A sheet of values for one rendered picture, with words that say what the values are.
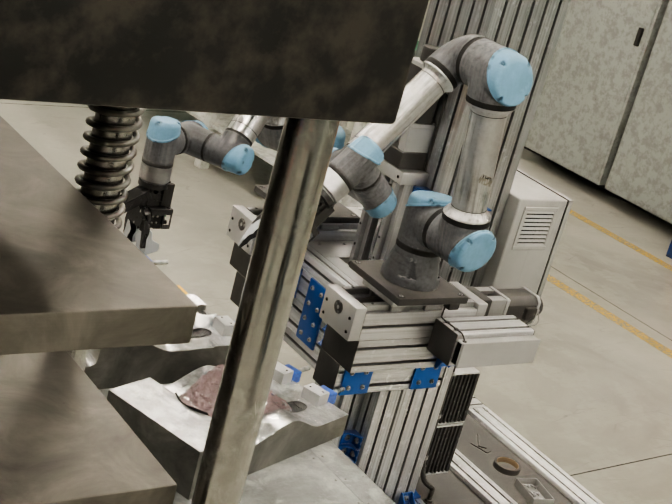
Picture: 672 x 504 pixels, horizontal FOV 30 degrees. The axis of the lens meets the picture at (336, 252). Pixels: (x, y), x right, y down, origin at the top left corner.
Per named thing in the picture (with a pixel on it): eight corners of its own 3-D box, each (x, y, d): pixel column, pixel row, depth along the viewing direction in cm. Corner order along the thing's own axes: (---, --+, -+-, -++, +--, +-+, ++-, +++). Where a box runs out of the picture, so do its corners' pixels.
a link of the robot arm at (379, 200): (377, 183, 287) (358, 152, 280) (406, 203, 279) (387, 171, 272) (353, 206, 286) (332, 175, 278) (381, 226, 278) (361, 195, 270)
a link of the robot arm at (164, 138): (190, 123, 298) (170, 127, 291) (181, 165, 302) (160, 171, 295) (164, 112, 301) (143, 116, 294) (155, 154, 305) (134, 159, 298)
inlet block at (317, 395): (332, 393, 293) (338, 373, 291) (349, 403, 290) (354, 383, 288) (297, 406, 282) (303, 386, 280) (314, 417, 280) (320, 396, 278)
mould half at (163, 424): (258, 382, 294) (268, 341, 291) (342, 435, 281) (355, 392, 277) (98, 436, 255) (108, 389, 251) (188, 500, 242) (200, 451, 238)
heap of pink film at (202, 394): (241, 378, 281) (249, 347, 279) (300, 415, 272) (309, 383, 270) (159, 405, 261) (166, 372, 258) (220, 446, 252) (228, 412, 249)
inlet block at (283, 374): (298, 372, 298) (303, 353, 296) (313, 382, 296) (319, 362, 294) (262, 385, 288) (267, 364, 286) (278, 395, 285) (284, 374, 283)
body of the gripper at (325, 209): (300, 252, 269) (341, 214, 271) (285, 229, 262) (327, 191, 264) (280, 234, 274) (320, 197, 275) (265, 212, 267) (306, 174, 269)
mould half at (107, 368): (187, 326, 313) (199, 277, 309) (239, 377, 294) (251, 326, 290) (-5, 336, 283) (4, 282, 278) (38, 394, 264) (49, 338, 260)
